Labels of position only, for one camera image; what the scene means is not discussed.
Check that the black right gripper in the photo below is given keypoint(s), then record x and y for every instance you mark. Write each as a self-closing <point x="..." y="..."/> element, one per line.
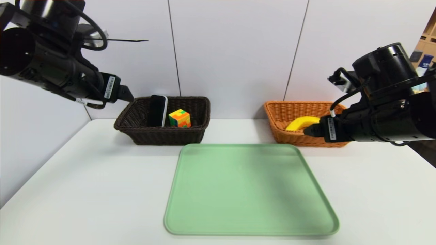
<point x="331" y="129"/>

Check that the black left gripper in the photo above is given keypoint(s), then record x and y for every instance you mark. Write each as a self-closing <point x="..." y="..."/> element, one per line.
<point x="111" y="87"/>

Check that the yellow banana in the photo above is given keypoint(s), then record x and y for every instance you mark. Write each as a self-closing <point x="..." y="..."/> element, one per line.
<point x="301" y="122"/>

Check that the black and white board eraser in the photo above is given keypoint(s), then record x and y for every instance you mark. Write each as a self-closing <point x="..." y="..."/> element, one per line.
<point x="156" y="110"/>

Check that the colourful puzzle cube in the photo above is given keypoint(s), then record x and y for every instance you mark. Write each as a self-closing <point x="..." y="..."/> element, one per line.
<point x="180" y="118"/>

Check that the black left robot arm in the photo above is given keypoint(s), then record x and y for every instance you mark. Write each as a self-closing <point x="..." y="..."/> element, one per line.
<point x="44" y="64"/>

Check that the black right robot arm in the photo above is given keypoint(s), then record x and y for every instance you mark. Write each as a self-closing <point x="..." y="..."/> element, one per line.
<point x="398" y="117"/>

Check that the orange wicker basket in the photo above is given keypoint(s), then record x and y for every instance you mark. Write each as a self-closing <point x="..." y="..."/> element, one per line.
<point x="282" y="114"/>

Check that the dark brown wicker basket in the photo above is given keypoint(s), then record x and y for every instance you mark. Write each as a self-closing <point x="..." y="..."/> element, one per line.
<point x="163" y="136"/>

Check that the black zip tie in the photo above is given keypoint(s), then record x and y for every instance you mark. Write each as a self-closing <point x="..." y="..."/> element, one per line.
<point x="126" y="40"/>

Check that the light green plastic tray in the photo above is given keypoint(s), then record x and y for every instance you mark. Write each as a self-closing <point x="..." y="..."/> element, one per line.
<point x="255" y="204"/>

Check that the blue bottle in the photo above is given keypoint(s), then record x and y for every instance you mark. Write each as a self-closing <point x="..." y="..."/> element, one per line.
<point x="426" y="61"/>

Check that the wooden shelf unit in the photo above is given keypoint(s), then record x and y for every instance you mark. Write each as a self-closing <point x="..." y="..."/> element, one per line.
<point x="427" y="41"/>

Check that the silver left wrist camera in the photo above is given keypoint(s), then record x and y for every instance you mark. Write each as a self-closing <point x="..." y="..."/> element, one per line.
<point x="95" y="38"/>

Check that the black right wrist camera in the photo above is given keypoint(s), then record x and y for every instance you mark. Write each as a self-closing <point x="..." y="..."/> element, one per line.
<point x="385" y="69"/>

